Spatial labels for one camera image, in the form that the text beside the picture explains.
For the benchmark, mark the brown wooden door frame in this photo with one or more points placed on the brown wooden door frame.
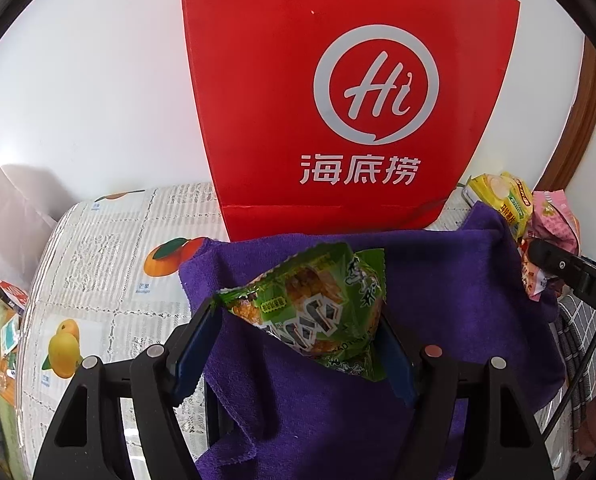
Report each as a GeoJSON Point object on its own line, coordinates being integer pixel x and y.
{"type": "Point", "coordinates": [585, 110]}

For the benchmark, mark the fruit print tablecloth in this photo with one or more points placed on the fruit print tablecloth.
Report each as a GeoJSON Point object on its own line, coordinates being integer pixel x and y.
{"type": "Point", "coordinates": [103, 270]}

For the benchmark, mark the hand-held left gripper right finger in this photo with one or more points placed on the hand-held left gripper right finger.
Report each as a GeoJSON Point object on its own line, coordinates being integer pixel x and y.
{"type": "Point", "coordinates": [395, 360]}

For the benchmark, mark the small pink snack packet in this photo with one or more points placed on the small pink snack packet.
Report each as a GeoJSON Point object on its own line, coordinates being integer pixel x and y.
{"type": "Point", "coordinates": [552, 215]}

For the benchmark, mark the grey checked cloth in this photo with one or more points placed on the grey checked cloth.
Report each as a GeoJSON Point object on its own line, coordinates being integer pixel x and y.
{"type": "Point", "coordinates": [575, 322]}

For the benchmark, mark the red paper bag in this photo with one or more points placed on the red paper bag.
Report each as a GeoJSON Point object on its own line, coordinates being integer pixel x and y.
{"type": "Point", "coordinates": [258, 60]}

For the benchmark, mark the yellow snack packet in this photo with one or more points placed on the yellow snack packet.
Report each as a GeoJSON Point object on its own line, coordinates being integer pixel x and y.
{"type": "Point", "coordinates": [507, 200]}

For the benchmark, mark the green snack packet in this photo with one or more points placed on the green snack packet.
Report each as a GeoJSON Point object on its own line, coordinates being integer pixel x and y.
{"type": "Point", "coordinates": [308, 300]}

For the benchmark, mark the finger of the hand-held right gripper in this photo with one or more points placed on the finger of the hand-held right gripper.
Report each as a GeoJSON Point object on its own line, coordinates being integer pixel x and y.
{"type": "Point", "coordinates": [552, 257]}

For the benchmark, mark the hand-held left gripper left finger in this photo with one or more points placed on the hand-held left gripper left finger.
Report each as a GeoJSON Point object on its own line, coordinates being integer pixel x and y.
{"type": "Point", "coordinates": [198, 347]}

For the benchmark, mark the purple towel cloth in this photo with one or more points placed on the purple towel cloth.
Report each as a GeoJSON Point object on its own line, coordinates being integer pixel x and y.
{"type": "Point", "coordinates": [452, 300]}

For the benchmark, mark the red white box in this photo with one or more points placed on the red white box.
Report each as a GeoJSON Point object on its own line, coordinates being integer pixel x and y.
{"type": "Point", "coordinates": [13, 297]}

